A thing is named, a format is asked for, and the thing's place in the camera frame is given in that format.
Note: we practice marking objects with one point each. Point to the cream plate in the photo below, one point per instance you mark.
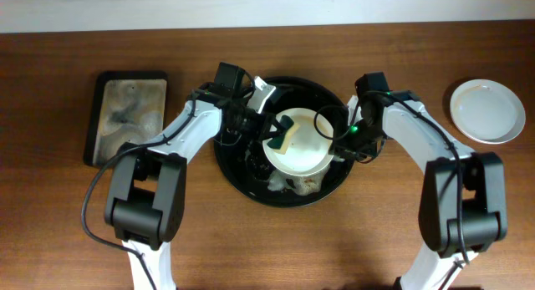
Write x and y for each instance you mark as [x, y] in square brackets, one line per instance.
[308, 152]

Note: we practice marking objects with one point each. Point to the green yellow sponge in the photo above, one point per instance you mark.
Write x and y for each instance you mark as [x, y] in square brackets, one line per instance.
[286, 129]

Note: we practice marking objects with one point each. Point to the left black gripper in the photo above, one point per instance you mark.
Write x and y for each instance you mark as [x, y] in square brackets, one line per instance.
[266, 127]

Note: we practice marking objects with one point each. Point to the pale green plate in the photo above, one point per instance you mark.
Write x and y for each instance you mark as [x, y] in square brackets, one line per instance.
[482, 104]

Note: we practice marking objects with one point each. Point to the pink white plate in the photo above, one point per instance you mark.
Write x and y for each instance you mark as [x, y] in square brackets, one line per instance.
[491, 137]

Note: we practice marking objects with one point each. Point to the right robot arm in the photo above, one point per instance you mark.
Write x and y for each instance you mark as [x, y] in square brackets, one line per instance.
[463, 208]

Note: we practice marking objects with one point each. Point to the round black serving tray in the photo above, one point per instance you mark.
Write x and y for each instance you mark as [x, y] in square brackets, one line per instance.
[245, 165]

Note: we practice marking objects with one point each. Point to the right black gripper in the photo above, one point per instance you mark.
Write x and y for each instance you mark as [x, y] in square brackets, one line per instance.
[349, 150]

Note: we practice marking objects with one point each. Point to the rectangular black soapy tray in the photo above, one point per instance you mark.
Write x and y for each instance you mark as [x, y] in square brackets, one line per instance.
[128, 106]

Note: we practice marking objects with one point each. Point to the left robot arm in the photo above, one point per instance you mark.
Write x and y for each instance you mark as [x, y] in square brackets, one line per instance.
[146, 198]

